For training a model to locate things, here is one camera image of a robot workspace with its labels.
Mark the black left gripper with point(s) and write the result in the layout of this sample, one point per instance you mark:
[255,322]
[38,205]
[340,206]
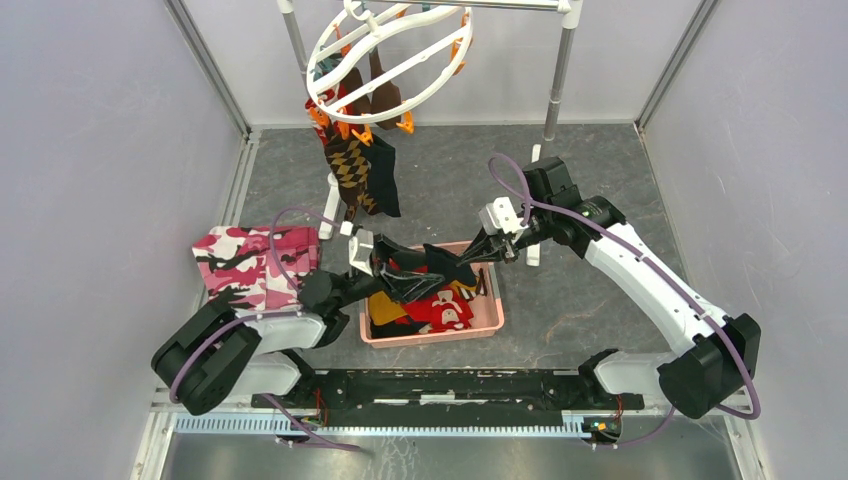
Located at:
[407,285]

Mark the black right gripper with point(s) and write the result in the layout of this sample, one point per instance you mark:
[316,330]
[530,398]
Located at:
[484,248]

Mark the black sock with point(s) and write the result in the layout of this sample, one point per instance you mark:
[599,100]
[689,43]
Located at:
[381,183]
[446,263]

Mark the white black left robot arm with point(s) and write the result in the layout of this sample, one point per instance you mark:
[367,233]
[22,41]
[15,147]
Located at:
[217,352]

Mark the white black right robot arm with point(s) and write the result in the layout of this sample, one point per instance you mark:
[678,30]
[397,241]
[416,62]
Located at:
[712,357]

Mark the orange clothes clip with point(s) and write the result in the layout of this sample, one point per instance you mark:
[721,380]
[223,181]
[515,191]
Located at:
[407,123]
[363,134]

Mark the white round clip hanger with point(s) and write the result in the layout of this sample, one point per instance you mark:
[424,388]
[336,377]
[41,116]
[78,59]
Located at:
[421,50]

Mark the yellow cloth in basket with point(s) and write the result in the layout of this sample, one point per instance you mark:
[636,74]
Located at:
[383,310]

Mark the pink perforated plastic basket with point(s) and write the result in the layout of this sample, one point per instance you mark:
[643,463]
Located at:
[485,306]

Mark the red white patterned sock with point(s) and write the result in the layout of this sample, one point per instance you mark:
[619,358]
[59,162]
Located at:
[447,310]

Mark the argyle brown yellow sock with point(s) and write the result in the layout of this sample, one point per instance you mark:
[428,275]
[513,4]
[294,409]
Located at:
[350,168]

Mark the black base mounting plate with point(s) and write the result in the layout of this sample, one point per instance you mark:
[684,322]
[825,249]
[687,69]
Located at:
[452,397]

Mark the red white santa sock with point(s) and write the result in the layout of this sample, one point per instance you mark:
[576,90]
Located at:
[320,122]

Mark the pink camouflage folded cloth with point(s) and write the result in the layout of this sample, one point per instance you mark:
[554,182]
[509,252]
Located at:
[252,270]

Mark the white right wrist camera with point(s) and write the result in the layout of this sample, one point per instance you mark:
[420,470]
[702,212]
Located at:
[500,217]

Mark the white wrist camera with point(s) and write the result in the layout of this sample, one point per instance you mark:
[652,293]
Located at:
[360,247]
[500,217]

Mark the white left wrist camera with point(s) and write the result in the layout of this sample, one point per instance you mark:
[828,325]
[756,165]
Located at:
[360,247]

